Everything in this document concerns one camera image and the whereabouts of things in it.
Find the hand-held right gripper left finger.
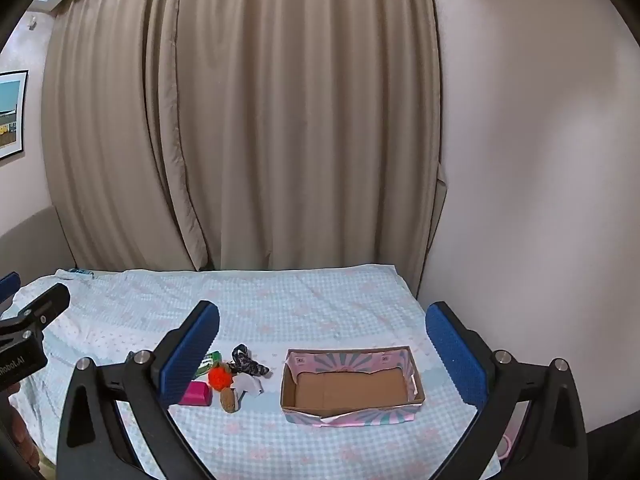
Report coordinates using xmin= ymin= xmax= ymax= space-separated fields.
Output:
xmin=55 ymin=300 xmax=221 ymax=480

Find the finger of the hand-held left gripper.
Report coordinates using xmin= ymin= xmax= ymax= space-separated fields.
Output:
xmin=0 ymin=272 xmax=21 ymax=307
xmin=0 ymin=282 xmax=71 ymax=334

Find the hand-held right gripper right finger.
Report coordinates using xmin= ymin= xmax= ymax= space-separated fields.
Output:
xmin=425 ymin=301 xmax=588 ymax=480

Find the green packet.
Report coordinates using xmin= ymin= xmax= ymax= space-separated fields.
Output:
xmin=195 ymin=350 xmax=223 ymax=379

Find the orange pom-pom ball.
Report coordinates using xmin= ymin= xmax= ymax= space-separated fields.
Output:
xmin=207 ymin=364 xmax=234 ymax=391

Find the pink soft block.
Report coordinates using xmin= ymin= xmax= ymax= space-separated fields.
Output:
xmin=179 ymin=380 xmax=214 ymax=407

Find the dark patterned sock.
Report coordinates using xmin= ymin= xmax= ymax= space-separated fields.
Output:
xmin=228 ymin=343 xmax=271 ymax=379

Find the brown plush bear toy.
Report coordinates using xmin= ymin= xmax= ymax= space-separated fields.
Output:
xmin=219 ymin=373 xmax=265 ymax=415

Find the pink printed cardboard box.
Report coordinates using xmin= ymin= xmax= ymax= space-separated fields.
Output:
xmin=279 ymin=344 xmax=427 ymax=429

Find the person's left hand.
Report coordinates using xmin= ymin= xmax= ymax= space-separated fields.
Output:
xmin=0 ymin=382 xmax=42 ymax=476

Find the beige padded headboard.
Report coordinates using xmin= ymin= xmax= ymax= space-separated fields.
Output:
xmin=0 ymin=204 xmax=77 ymax=282

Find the pink plastic item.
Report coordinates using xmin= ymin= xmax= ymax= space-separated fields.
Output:
xmin=497 ymin=417 xmax=527 ymax=462

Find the light blue printed blanket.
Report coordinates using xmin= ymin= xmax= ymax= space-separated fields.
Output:
xmin=10 ymin=262 xmax=507 ymax=480

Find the beige curtain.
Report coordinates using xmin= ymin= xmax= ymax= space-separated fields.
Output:
xmin=42 ymin=0 xmax=449 ymax=274

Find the framed wall poster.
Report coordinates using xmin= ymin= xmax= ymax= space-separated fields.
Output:
xmin=0 ymin=69 xmax=29 ymax=161

